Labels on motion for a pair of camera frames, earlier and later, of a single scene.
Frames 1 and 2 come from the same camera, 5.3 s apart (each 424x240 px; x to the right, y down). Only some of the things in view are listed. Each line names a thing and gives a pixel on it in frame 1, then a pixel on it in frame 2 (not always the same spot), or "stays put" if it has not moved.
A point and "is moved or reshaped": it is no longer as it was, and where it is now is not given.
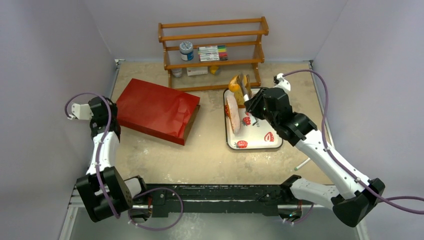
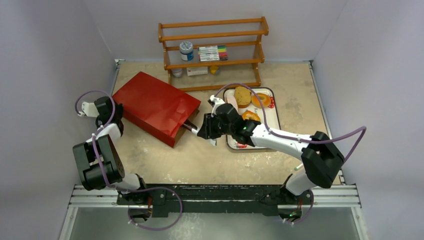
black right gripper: (255, 103) -> (205, 127)
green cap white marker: (296, 168) stays put
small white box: (193, 71) stays put
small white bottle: (177, 72) stays put
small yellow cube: (213, 69) stays put
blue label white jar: (186, 48) stays put
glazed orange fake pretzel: (234, 85) -> (249, 114)
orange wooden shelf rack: (260, 56) stays put
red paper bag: (165, 112) is moved or reshaped
